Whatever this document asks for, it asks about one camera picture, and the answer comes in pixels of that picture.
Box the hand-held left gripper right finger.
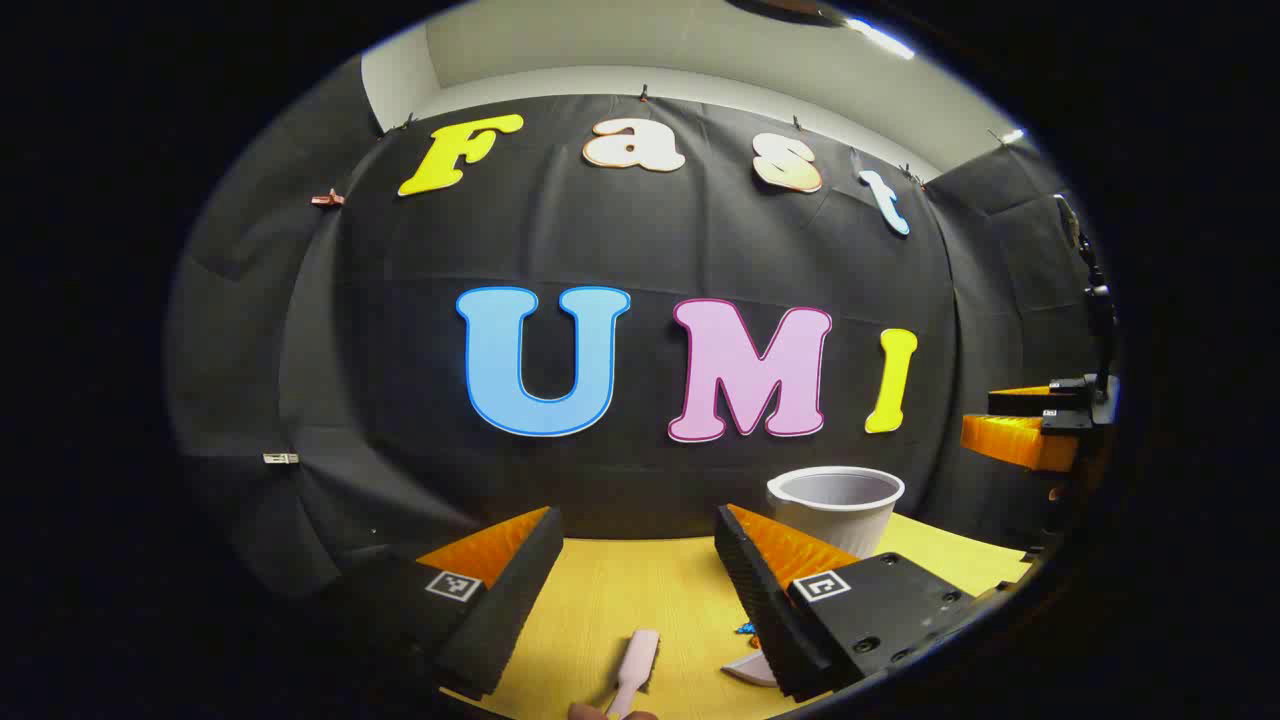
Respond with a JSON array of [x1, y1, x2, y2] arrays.
[[713, 503, 1001, 703]]

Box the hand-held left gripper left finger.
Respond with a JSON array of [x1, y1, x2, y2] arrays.
[[340, 506, 566, 701]]

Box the small white dustpan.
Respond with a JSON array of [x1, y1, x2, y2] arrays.
[[720, 648, 781, 689]]

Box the white ribbed garbage bin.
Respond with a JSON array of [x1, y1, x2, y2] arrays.
[[766, 466, 906, 559]]

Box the small pink broom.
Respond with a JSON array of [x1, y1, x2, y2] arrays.
[[605, 628, 662, 719]]

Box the wooden desktop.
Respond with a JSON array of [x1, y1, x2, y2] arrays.
[[440, 512, 1031, 720]]

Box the black backdrop cloth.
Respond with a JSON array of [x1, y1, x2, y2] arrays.
[[165, 55, 1121, 601]]

